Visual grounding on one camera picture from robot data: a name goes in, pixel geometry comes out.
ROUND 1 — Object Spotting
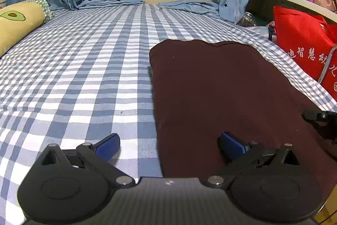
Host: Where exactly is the maroon printed t-shirt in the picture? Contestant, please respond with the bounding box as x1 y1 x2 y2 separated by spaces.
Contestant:
149 40 336 198

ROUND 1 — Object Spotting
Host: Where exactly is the blue checked bed sheet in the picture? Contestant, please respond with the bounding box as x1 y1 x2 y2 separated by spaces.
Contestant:
1 4 336 224

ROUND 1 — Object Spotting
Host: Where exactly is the red fabric tote bag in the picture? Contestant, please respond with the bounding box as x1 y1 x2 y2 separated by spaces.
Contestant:
274 6 336 98

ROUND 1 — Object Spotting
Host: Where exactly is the yellow avocado print pillow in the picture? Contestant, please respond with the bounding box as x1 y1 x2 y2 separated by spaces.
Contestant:
0 2 45 57

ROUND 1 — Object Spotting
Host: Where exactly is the green checked cushion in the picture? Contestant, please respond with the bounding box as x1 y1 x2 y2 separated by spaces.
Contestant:
26 0 54 23

